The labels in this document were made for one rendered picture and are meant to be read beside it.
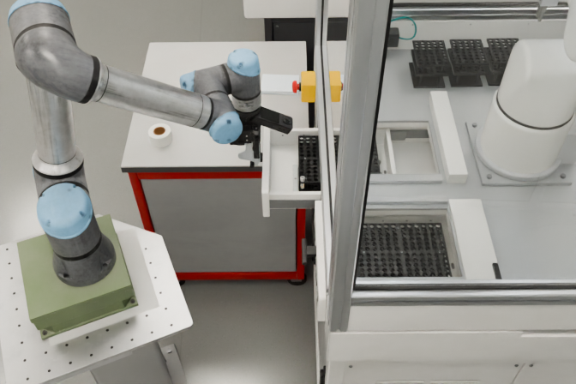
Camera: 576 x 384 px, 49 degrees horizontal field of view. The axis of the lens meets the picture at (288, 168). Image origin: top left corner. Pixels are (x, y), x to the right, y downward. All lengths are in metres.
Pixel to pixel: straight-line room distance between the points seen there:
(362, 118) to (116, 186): 2.18
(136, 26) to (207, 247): 1.89
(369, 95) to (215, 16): 3.05
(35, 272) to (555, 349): 1.25
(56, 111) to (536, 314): 1.10
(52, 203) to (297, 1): 1.26
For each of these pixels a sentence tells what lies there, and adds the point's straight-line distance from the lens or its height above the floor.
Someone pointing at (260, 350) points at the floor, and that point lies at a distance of 2.45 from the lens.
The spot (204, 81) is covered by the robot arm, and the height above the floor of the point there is 1.24.
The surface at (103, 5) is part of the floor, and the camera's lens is 4.12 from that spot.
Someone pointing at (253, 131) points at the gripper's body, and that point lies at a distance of 1.65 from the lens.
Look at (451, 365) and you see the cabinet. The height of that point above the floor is 0.75.
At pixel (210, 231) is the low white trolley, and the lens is 2.24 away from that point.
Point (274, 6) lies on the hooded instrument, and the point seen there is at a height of 0.86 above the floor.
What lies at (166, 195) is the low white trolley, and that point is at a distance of 2.11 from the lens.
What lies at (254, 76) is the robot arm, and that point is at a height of 1.22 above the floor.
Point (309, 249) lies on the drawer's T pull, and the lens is 1.56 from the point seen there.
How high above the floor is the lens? 2.20
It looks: 48 degrees down
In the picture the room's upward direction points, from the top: 1 degrees counter-clockwise
